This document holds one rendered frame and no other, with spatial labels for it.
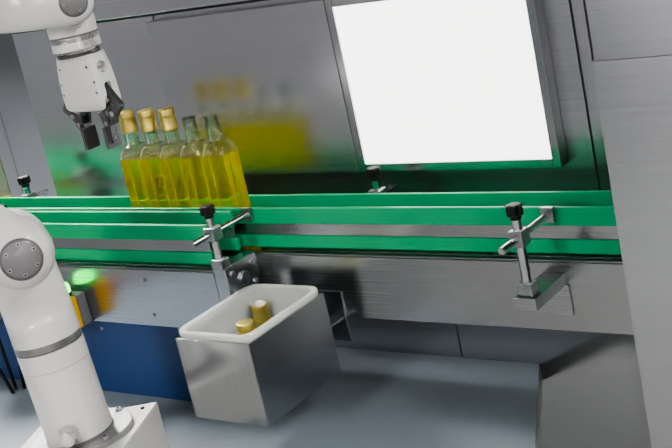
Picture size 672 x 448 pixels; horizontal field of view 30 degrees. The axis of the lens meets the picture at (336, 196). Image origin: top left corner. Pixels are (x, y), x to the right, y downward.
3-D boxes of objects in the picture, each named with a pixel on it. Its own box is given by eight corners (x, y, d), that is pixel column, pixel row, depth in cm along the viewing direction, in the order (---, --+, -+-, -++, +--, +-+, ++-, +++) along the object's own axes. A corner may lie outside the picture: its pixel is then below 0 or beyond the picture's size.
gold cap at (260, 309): (252, 300, 233) (257, 322, 234) (247, 308, 229) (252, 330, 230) (270, 298, 232) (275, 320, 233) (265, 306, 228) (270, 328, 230)
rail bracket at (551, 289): (579, 310, 203) (557, 180, 197) (533, 355, 191) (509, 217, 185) (552, 309, 206) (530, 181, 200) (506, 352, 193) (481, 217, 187)
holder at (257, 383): (357, 357, 233) (340, 281, 229) (268, 427, 212) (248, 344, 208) (286, 351, 243) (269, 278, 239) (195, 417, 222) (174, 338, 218)
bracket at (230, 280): (265, 284, 240) (257, 250, 238) (235, 303, 233) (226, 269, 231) (251, 283, 242) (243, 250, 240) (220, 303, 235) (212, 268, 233)
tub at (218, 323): (333, 329, 226) (323, 285, 224) (258, 384, 209) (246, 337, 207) (260, 324, 237) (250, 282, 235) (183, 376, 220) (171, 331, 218)
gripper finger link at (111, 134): (122, 106, 213) (132, 143, 215) (110, 107, 215) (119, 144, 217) (109, 112, 211) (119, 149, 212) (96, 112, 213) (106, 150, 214)
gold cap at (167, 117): (182, 126, 249) (177, 105, 248) (170, 131, 247) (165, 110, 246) (169, 127, 252) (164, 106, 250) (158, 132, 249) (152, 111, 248)
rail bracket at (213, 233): (262, 247, 240) (248, 186, 236) (207, 280, 227) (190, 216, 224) (251, 246, 241) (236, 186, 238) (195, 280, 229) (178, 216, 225)
